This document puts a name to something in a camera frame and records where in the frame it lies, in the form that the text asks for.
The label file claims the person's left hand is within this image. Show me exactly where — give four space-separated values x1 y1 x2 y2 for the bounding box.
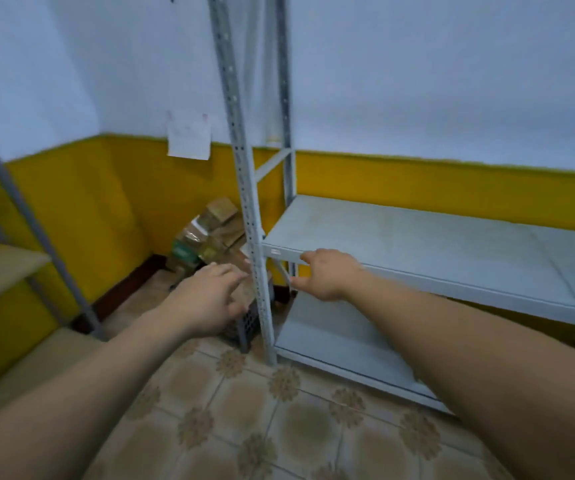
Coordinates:
160 262 250 341

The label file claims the person's right hand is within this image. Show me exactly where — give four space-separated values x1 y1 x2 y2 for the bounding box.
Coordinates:
290 248 369 302

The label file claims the person's right forearm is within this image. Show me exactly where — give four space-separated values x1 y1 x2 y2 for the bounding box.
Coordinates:
343 269 575 480

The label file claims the person's left forearm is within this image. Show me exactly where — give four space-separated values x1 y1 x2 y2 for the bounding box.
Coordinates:
0 304 194 480

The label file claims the black plastic crate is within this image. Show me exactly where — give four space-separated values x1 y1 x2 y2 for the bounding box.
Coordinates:
224 274 275 353

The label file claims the pile of cardboard boxes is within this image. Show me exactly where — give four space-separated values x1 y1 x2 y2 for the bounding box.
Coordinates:
166 197 268 306

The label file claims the grey metal shelving rack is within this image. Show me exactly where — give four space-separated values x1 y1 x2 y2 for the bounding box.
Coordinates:
206 0 575 415

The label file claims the white paper sheet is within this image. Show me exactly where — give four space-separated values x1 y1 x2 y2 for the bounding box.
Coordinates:
166 110 212 161

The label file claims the grey rack with beige shelves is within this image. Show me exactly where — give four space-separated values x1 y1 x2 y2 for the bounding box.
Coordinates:
0 107 108 343

